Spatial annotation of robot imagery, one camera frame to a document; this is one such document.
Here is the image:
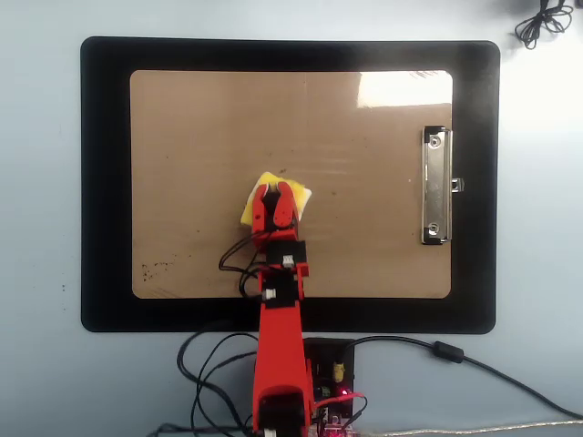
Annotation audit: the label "black power cable with ferrite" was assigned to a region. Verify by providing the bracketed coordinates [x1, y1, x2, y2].
[339, 335, 583, 420]

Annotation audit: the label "yellow sponge with black knob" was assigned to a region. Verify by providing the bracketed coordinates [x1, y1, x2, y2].
[240, 171, 314, 228]

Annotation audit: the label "black controller board base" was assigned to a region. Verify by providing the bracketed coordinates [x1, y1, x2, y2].
[303, 337, 357, 437]

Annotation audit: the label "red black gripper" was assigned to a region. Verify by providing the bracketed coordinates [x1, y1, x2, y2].
[250, 180, 308, 268]

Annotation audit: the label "pink wire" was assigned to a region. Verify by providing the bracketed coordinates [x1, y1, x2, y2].
[312, 392, 369, 430]

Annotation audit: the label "black desk mat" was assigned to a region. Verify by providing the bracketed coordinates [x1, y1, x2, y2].
[80, 36, 501, 333]

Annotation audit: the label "metal clipboard clip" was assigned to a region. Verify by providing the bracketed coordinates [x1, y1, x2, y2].
[419, 125, 465, 246]

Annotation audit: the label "coiled thin black cable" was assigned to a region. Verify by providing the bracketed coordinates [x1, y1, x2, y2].
[514, 0, 575, 50]

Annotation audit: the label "black servo wires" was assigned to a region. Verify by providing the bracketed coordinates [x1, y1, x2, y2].
[176, 231, 274, 437]

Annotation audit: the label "brown clipboard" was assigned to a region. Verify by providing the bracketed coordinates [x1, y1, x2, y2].
[129, 69, 455, 300]

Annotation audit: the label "silver braided USB cable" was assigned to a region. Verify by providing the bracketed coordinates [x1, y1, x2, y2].
[354, 418, 583, 437]

